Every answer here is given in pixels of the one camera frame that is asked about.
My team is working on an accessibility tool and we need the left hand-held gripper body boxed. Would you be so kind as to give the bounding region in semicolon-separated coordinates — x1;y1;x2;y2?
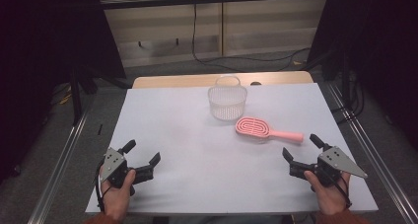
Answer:
99;147;155;197

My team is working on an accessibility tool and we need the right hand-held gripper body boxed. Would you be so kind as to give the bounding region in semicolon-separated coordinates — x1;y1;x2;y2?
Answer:
288;146;369;187

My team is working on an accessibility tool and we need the pink hairbrush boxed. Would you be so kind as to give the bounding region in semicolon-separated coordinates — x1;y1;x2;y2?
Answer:
235;115;305;144

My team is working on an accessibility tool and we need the person's left hand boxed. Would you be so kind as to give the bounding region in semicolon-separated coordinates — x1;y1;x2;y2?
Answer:
99;166;137;222

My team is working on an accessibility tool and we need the person's right hand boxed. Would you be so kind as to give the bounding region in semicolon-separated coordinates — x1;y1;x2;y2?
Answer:
303;170;352;216

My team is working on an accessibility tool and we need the white table cover sheet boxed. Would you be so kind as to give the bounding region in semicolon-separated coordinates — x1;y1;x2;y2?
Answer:
85;82;380;216

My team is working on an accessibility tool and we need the black stand leg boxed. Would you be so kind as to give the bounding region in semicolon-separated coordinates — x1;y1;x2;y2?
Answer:
69;66;84;126

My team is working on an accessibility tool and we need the black curtain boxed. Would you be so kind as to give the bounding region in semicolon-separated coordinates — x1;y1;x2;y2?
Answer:
0;0;128;187
307;0;418;150

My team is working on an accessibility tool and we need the right hand-held gripper cable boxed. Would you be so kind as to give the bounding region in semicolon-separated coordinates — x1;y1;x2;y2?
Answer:
333;175;353;209

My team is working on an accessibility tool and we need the hand-held gripper cable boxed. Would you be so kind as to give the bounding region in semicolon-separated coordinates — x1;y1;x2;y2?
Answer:
94;160;113;214
333;175;353;209

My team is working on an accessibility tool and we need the left hand-held gripper cable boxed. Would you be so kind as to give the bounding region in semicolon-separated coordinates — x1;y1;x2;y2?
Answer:
94;160;113;214

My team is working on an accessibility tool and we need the metal floor rail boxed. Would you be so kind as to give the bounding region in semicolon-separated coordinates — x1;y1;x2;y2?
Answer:
27;108;91;224
326;81;418;224

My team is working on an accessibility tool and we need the bundle of black cables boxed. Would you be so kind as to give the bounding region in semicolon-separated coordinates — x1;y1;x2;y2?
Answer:
329;73;367;125

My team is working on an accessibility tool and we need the long black floor cable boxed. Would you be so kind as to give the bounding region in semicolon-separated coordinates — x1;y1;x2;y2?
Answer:
191;2;312;73

